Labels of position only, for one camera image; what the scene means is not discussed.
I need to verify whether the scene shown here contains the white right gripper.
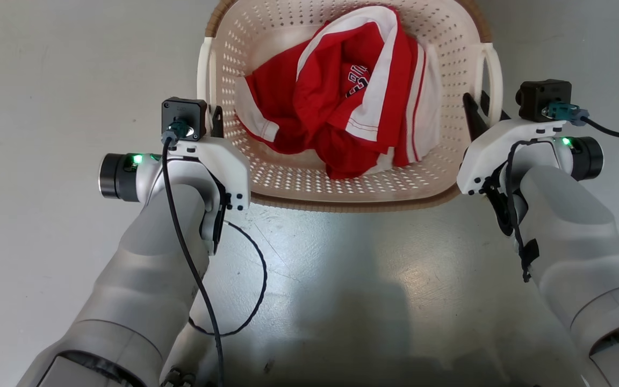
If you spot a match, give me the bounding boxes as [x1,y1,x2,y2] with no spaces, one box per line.
[457,90,568,195]

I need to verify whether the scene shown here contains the black left camera cable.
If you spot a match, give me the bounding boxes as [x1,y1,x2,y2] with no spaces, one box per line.
[161,121,225,387]

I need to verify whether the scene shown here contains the thin black looped cable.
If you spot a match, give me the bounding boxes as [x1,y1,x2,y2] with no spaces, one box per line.
[188,219,268,338]

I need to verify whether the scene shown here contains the red and white jersey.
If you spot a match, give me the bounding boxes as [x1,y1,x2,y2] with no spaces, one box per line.
[234,5,443,180]

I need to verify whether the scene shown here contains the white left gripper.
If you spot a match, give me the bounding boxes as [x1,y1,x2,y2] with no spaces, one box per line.
[172,106,251,211]

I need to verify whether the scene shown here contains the cream perforated plastic laundry basket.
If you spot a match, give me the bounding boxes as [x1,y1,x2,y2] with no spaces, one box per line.
[197,0,503,213]

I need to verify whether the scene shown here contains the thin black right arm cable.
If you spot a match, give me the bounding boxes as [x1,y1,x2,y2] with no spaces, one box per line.
[484,139,540,284]

